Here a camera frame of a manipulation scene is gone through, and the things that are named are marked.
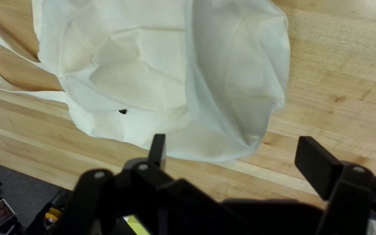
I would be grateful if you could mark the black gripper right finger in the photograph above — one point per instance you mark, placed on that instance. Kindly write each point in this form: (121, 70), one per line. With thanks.
(349, 189)

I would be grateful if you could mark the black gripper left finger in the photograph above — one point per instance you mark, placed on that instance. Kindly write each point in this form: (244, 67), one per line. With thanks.
(164, 207)

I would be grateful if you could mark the cream canvas tote bag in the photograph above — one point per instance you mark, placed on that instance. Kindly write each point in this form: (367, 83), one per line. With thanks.
(205, 74)

